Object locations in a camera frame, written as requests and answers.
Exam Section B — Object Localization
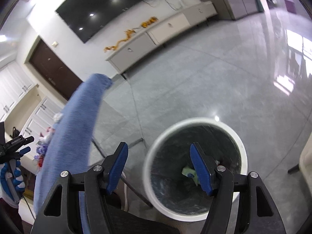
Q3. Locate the green paper scrap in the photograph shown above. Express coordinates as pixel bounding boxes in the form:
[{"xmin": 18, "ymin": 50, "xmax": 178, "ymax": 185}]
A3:
[{"xmin": 181, "ymin": 166, "xmax": 199, "ymax": 185}]

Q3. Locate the purple plastic bag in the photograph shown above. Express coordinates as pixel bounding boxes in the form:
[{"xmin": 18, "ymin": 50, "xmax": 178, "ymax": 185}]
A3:
[{"xmin": 34, "ymin": 144, "xmax": 48, "ymax": 160}]

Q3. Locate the white printed plastic bag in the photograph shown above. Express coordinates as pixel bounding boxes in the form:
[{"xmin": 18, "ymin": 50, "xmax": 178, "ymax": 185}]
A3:
[{"xmin": 37, "ymin": 127, "xmax": 55, "ymax": 145}]

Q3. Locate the white tissue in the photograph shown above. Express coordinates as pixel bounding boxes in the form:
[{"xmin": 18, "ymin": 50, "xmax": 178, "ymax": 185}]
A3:
[{"xmin": 53, "ymin": 113, "xmax": 63, "ymax": 124}]

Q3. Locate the white round trash bin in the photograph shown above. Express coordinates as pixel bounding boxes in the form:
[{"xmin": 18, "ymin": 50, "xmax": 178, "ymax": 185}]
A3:
[{"xmin": 143, "ymin": 117, "xmax": 248, "ymax": 222}]

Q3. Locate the left gloved hand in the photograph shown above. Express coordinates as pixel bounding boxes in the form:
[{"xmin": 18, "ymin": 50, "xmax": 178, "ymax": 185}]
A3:
[{"xmin": 1, "ymin": 160, "xmax": 25, "ymax": 209}]

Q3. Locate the black bag on shelf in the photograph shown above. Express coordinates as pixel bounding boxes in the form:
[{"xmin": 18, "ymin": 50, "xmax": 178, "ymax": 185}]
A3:
[{"xmin": 10, "ymin": 127, "xmax": 20, "ymax": 139}]

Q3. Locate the blue fluffy blanket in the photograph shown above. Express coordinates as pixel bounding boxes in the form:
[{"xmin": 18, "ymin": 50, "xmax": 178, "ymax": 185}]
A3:
[{"xmin": 33, "ymin": 73, "xmax": 114, "ymax": 216}]

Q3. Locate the beige sofa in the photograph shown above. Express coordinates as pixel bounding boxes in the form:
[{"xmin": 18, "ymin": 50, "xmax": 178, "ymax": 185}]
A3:
[{"xmin": 288, "ymin": 135, "xmax": 312, "ymax": 194}]

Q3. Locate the brown entrance door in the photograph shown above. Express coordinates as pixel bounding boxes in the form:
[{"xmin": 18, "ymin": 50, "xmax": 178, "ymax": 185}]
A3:
[{"xmin": 29, "ymin": 40, "xmax": 82, "ymax": 100}]

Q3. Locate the white tv cabinet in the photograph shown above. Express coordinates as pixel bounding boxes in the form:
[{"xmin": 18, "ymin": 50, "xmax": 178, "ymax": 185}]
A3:
[{"xmin": 106, "ymin": 1, "xmax": 217, "ymax": 74}]

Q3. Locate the golden dragon figurine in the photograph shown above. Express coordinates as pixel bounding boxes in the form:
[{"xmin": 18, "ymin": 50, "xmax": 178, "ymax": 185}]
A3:
[{"xmin": 103, "ymin": 29, "xmax": 136, "ymax": 52}]

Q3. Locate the golden tiger figurine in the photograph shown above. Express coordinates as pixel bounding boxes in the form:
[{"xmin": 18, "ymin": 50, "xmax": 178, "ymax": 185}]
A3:
[{"xmin": 141, "ymin": 16, "xmax": 158, "ymax": 28}]

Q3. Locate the purple stool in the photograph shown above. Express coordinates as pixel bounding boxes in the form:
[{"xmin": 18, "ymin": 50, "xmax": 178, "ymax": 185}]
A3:
[{"xmin": 284, "ymin": 0, "xmax": 297, "ymax": 14}]

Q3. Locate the white wall cupboard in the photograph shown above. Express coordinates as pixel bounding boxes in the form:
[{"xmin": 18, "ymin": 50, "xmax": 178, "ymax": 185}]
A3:
[{"xmin": 1, "ymin": 61, "xmax": 64, "ymax": 174}]

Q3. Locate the black wall television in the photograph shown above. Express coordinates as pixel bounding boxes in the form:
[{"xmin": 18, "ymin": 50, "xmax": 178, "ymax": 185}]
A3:
[{"xmin": 56, "ymin": 0, "xmax": 144, "ymax": 43}]

